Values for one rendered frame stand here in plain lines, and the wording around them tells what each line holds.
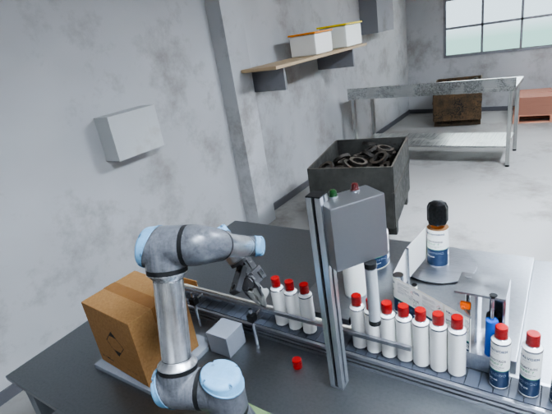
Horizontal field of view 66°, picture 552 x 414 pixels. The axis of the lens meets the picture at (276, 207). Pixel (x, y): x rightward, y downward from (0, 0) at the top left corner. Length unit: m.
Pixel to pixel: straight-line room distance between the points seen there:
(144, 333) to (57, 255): 1.86
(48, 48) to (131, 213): 1.31
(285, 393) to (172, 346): 0.44
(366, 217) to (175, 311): 0.59
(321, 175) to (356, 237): 2.85
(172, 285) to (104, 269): 2.36
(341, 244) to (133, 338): 0.77
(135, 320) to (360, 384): 0.76
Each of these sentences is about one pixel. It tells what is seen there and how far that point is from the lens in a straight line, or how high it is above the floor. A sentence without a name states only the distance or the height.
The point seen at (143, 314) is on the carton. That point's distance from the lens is 1.54.
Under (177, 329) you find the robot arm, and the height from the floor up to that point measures 1.20.
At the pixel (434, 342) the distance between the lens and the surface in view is 1.42.
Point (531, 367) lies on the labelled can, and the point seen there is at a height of 0.99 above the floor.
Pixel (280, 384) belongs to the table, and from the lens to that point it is 1.55.
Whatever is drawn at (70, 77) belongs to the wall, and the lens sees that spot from 3.36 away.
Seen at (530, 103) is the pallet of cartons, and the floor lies 0.32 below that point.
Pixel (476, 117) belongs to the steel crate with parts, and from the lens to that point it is 8.05.
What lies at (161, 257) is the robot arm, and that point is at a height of 1.41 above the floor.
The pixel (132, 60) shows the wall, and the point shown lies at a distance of 3.68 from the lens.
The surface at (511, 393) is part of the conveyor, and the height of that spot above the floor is 0.88.
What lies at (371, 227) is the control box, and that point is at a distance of 1.20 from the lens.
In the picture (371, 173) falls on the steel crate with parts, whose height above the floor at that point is 0.65.
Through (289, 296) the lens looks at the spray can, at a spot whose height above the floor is 1.03.
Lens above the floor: 1.91
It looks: 22 degrees down
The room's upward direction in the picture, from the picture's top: 9 degrees counter-clockwise
